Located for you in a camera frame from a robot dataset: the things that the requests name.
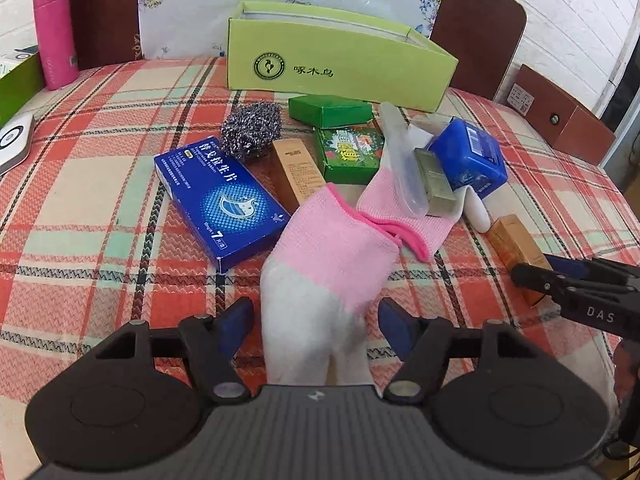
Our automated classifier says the brown cardboard box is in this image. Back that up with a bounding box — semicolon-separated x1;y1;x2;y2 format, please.
506;64;615;166

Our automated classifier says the white remote device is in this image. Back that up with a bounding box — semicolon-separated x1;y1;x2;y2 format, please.
0;113;35;176

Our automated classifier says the white pink glove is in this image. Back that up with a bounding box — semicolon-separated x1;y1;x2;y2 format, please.
356;126;490;261
260;184;401;386

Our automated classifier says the steel wool scrubber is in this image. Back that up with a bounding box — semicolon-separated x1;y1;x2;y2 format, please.
220;101;282;162

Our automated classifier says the pink thermos bottle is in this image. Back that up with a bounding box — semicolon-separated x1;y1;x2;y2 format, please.
32;0;79;90

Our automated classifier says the green patterned small box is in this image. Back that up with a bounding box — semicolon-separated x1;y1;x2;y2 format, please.
314;126;384;185

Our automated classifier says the blue square box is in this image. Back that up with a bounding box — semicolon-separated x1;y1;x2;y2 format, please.
428;118;508;198

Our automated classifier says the person right hand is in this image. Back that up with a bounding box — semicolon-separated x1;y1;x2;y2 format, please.
613;339;639;448

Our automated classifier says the brown wooden headboard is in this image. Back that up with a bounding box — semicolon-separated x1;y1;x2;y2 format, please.
70;0;526;99

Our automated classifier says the dark green tray box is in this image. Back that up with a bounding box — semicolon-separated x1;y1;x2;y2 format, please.
0;52;46;127

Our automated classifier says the gold small box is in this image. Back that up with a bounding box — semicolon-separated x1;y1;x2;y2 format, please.
486;214;551;312

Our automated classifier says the light green cardboard box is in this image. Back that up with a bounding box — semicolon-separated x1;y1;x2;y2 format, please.
227;0;458;112

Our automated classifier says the olive green small box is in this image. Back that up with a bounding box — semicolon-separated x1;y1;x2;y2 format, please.
413;148;457;218

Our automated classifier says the plain green small box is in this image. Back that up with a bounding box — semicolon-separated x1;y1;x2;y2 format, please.
288;94;373;129

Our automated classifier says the tan cosmetic box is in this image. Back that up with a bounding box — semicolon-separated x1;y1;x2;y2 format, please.
271;139;326;214

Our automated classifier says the blue medicine box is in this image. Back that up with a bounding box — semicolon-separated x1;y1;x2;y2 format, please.
154;136;290;273

